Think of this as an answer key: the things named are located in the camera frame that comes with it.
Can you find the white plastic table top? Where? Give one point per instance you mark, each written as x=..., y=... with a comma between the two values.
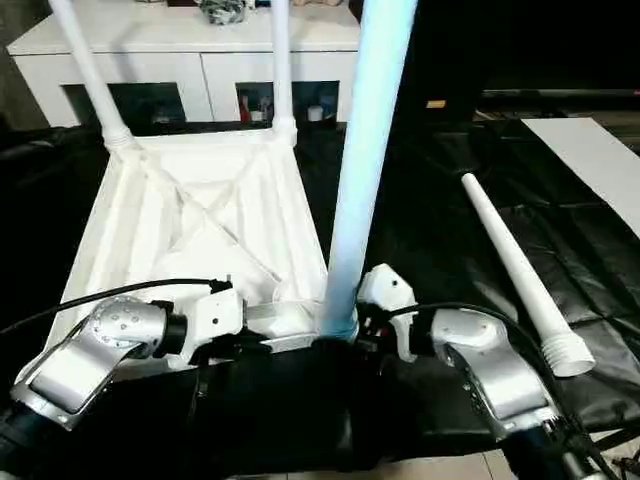
x=150, y=240

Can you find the white plastic table leg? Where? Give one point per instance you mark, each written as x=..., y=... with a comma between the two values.
x=515, y=265
x=370, y=150
x=90, y=70
x=281, y=65

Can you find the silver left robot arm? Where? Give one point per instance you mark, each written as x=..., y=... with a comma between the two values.
x=75, y=360

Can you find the black table mat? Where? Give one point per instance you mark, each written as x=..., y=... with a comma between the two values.
x=450, y=225

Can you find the small yellow label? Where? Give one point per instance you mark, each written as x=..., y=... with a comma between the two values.
x=435, y=104

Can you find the black tripod stand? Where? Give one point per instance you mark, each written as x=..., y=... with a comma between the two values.
x=617, y=450

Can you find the white flat board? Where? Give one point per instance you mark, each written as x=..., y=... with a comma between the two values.
x=585, y=160

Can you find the white sideboard cabinet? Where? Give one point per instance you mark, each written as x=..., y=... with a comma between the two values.
x=175, y=55

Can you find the grey pleated curtain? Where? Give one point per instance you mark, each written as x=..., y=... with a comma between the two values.
x=17, y=100

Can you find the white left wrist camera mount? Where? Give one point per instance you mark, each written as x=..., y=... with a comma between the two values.
x=215, y=315

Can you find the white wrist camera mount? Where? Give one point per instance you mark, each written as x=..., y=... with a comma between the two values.
x=387, y=290
x=215, y=315

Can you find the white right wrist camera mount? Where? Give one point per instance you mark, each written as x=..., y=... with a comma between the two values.
x=387, y=290

